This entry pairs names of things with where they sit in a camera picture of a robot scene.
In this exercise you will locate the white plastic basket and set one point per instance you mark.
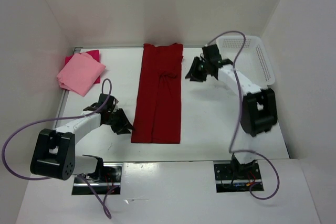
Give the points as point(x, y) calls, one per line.
point(253, 60)

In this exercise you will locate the pink t shirt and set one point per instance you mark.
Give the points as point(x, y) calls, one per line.
point(80, 73)

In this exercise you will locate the base mounting plate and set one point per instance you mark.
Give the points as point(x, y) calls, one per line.
point(229, 181)
point(109, 178)

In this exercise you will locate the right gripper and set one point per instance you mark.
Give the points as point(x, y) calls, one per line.
point(193, 74)

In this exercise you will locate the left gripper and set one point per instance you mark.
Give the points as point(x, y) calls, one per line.
point(124, 123)

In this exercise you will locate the dark red t shirt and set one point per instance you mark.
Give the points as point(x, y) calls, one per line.
point(158, 105)

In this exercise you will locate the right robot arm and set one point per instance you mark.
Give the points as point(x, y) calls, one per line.
point(257, 106)

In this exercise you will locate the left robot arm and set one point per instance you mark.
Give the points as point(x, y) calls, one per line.
point(54, 153)

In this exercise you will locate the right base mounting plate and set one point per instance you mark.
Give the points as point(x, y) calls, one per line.
point(229, 181)

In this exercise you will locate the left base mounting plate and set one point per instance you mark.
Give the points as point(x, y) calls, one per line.
point(109, 178)

